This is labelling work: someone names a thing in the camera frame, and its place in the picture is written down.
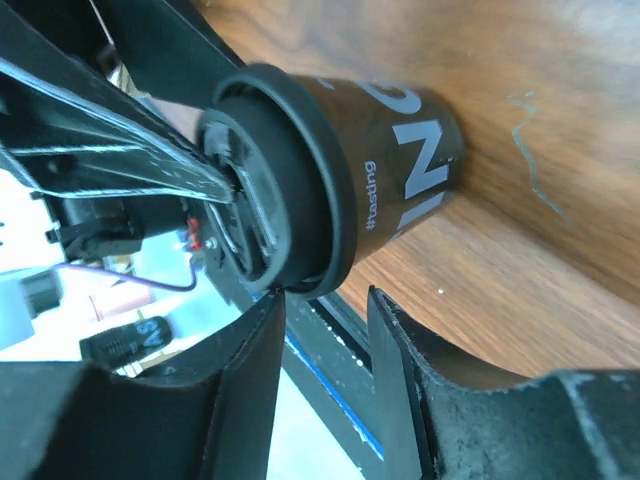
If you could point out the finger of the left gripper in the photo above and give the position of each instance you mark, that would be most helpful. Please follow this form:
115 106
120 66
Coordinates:
169 49

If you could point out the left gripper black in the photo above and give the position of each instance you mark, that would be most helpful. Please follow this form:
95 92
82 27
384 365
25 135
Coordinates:
106 167

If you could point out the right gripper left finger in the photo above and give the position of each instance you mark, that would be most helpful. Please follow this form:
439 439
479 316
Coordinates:
206 413

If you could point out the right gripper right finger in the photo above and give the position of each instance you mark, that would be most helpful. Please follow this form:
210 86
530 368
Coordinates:
446 414

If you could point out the black coffee cup lid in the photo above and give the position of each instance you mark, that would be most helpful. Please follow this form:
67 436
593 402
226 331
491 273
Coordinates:
292 221

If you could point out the brown takeout coffee cup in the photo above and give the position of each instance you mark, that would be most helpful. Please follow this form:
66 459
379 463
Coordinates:
404 149

